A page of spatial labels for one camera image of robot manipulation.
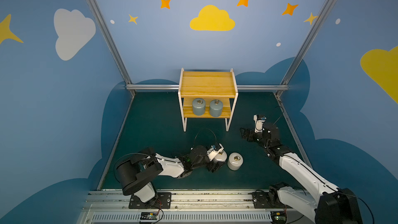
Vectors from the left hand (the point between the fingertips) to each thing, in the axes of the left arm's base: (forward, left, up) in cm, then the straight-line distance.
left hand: (221, 154), depth 83 cm
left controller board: (-28, +35, -8) cm, 46 cm away
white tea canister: (-2, 0, +2) cm, 3 cm away
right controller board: (-27, -27, -9) cm, 39 cm away
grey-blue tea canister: (+21, +13, +15) cm, 29 cm away
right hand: (+14, -16, +7) cm, 22 cm away
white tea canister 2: (-4, -7, 0) cm, 8 cm away
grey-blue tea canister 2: (+20, +4, +15) cm, 25 cm away
